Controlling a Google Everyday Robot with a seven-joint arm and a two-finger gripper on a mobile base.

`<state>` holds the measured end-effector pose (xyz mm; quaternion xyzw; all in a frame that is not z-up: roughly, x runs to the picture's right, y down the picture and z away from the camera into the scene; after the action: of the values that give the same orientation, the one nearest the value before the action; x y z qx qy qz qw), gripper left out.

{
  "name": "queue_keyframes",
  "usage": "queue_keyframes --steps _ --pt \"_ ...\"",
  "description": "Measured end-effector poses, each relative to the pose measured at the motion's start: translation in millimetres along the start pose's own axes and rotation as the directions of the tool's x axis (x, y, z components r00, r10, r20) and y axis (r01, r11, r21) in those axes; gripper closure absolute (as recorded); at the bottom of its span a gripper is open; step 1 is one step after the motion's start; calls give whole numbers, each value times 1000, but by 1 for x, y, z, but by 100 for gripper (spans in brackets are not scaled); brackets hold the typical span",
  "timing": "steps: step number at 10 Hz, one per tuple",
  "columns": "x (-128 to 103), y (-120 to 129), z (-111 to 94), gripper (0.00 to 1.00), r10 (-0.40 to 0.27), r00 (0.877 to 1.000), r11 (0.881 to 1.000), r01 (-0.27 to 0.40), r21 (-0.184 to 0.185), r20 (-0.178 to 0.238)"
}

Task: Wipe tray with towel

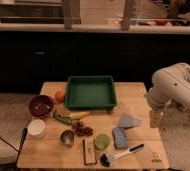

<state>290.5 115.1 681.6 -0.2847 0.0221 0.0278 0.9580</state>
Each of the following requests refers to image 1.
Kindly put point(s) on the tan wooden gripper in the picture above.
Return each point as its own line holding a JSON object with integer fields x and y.
{"x": 155, "y": 118}

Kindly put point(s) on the grey towel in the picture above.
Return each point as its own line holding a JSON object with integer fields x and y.
{"x": 127, "y": 121}

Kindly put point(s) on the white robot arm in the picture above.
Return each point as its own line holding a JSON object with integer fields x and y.
{"x": 169, "y": 83}

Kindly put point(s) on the green plastic tray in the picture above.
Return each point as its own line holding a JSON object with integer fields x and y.
{"x": 90, "y": 93}

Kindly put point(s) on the blue sponge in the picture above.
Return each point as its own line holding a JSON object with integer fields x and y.
{"x": 120, "y": 138}

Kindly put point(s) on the green plastic cup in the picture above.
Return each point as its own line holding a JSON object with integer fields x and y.
{"x": 102, "y": 141}

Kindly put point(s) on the wooden rectangular block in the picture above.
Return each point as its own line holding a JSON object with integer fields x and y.
{"x": 89, "y": 152}

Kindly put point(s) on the brown grape bunch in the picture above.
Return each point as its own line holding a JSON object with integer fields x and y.
{"x": 81, "y": 130}

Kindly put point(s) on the green pepper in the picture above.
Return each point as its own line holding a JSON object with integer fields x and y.
{"x": 62, "y": 119}

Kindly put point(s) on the small metal cup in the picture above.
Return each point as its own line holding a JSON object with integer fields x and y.
{"x": 67, "y": 138}

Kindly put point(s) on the orange fruit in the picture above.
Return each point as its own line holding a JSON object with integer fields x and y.
{"x": 59, "y": 96}

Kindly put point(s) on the wooden cutting board table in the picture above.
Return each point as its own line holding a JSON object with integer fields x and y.
{"x": 49, "y": 153}

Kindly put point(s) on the dark red bowl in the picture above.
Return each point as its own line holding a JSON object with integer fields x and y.
{"x": 40, "y": 106}

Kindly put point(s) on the white cup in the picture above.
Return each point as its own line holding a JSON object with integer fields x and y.
{"x": 36, "y": 128}

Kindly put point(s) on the white handled dish brush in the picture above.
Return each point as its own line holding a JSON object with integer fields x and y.
{"x": 106, "y": 160}

